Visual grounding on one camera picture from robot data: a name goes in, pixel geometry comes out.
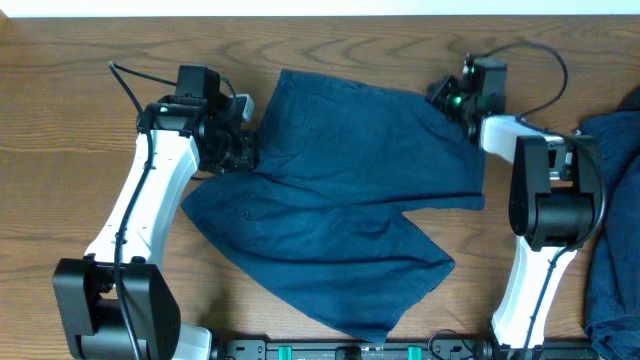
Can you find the dark blue shorts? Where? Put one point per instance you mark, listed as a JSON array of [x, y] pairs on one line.
[[321, 222]]

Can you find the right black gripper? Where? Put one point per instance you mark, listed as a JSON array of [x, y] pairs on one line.
[[436, 95]]

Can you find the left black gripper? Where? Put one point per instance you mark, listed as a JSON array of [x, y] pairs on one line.
[[247, 159]]

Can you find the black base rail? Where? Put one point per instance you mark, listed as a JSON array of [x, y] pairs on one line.
[[437, 349]]

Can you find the pile of blue clothes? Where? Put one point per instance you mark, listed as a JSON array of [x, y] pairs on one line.
[[612, 295]]

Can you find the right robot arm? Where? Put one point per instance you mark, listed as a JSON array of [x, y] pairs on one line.
[[556, 204]]

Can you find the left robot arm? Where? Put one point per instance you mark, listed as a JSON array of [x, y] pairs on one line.
[[114, 302]]

